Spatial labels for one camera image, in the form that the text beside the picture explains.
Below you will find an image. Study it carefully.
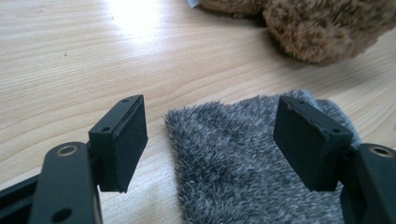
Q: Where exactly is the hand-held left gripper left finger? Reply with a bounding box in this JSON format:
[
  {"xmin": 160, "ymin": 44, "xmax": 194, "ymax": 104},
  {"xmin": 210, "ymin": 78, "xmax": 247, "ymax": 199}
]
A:
[{"xmin": 88, "ymin": 94, "xmax": 149, "ymax": 194}]

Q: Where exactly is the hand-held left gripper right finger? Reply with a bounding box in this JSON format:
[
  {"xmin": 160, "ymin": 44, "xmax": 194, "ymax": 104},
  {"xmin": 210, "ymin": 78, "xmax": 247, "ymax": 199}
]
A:
[{"xmin": 273, "ymin": 94, "xmax": 355, "ymax": 192}]

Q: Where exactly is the grey fluffy garment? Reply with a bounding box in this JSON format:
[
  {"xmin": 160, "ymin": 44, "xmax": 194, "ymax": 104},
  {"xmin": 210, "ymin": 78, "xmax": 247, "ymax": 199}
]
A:
[{"xmin": 163, "ymin": 89, "xmax": 363, "ymax": 224}]

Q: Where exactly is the brown teddy bear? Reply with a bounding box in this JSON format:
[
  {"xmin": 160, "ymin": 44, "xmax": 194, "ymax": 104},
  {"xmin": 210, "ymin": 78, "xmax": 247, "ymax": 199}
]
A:
[{"xmin": 186, "ymin": 0, "xmax": 396, "ymax": 66}]

